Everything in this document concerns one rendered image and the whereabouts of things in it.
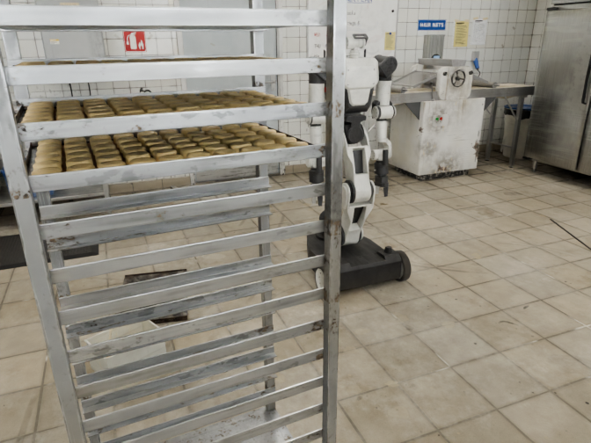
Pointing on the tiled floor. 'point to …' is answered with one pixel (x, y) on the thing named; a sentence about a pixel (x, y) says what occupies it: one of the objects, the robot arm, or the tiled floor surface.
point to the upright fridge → (563, 90)
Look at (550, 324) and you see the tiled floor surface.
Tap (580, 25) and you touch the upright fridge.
